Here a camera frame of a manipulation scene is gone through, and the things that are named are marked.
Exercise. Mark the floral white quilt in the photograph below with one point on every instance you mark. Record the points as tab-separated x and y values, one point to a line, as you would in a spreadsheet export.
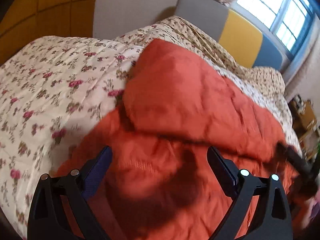
53	92

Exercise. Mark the small floral beige pillow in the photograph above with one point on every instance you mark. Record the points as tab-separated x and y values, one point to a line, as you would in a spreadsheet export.
174	29

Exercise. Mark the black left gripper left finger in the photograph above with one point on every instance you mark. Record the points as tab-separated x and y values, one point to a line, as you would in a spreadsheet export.
59	209

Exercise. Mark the blue framed window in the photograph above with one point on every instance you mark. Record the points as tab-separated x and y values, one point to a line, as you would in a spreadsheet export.
288	21

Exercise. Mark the wooden bedside desk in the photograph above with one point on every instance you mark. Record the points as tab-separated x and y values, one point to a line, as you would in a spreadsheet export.
306	126

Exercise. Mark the person right hand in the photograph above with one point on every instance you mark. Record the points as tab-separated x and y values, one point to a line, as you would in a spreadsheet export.
312	210

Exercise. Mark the brown wooden wardrobe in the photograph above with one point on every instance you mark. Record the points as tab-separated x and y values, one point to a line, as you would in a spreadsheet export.
23	21

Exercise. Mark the grey yellow blue headboard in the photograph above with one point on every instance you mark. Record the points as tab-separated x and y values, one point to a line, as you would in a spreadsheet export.
244	41

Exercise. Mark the orange padded down jacket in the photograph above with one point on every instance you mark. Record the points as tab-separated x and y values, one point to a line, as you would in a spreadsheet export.
174	107

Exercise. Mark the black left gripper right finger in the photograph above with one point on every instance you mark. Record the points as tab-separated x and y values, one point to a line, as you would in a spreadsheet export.
271	218

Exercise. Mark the pink patterned right curtain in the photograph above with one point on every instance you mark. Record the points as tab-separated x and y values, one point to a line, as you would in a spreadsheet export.
304	62

